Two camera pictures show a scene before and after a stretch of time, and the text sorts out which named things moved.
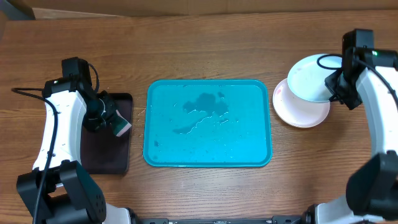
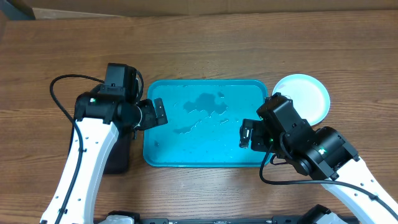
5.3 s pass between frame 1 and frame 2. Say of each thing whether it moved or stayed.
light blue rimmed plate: moved
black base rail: stayed
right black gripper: moved
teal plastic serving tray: stayed
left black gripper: moved
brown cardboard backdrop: stayed
